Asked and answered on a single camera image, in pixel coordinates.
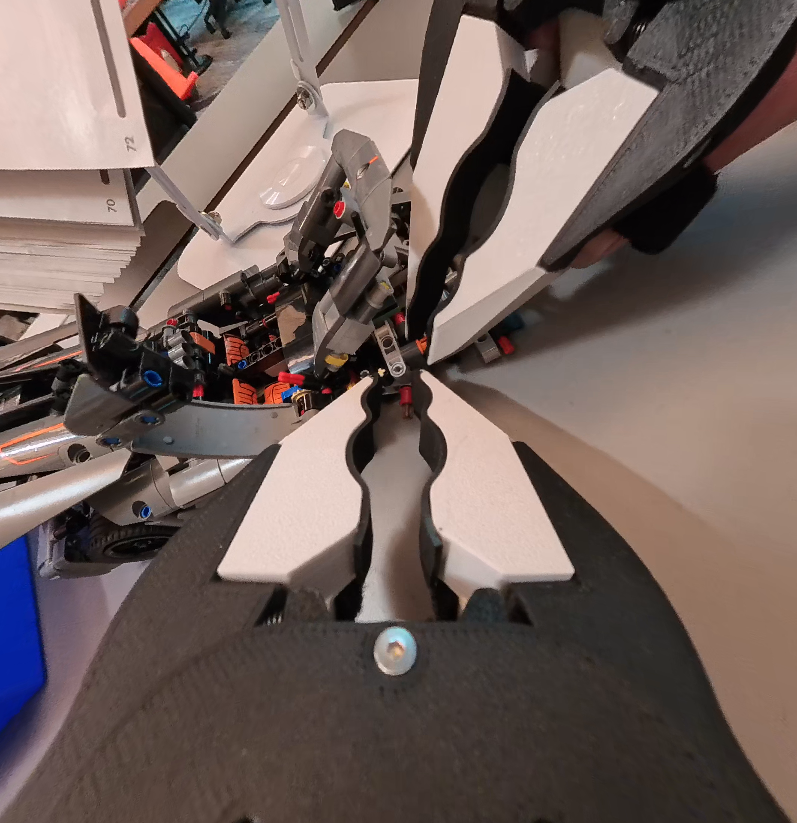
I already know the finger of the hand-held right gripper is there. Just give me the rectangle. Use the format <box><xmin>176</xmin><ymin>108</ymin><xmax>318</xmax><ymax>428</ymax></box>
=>
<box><xmin>405</xmin><ymin>14</ymin><xmax>560</xmax><ymax>338</ymax></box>
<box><xmin>427</xmin><ymin>9</ymin><xmax>661</xmax><ymax>365</ymax></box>

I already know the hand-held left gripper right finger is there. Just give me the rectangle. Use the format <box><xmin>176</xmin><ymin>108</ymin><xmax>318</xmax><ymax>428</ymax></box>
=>
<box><xmin>416</xmin><ymin>372</ymin><xmax>576</xmax><ymax>621</ymax></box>

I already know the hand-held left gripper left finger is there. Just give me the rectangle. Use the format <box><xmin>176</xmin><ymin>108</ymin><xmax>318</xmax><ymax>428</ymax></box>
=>
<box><xmin>217</xmin><ymin>375</ymin><xmax>380</xmax><ymax>621</ymax></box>

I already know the grey lego car model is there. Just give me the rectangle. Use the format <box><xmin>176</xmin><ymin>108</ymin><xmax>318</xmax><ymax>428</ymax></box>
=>
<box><xmin>0</xmin><ymin>129</ymin><xmax>521</xmax><ymax>576</ymax></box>

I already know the person's right hand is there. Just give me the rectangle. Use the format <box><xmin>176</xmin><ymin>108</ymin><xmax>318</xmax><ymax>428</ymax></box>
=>
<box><xmin>568</xmin><ymin>90</ymin><xmax>797</xmax><ymax>270</ymax></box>

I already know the orange plastic bin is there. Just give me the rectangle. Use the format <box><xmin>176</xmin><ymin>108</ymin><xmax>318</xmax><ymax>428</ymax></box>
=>
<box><xmin>129</xmin><ymin>19</ymin><xmax>200</xmax><ymax>100</ymax></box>

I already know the blue plastic bin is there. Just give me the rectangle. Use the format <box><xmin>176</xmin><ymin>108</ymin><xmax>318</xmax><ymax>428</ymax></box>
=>
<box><xmin>0</xmin><ymin>537</ymin><xmax>47</xmax><ymax>747</ymax></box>

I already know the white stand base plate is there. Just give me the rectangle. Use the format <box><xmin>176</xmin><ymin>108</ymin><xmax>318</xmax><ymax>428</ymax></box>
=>
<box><xmin>176</xmin><ymin>80</ymin><xmax>418</xmax><ymax>290</ymax></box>

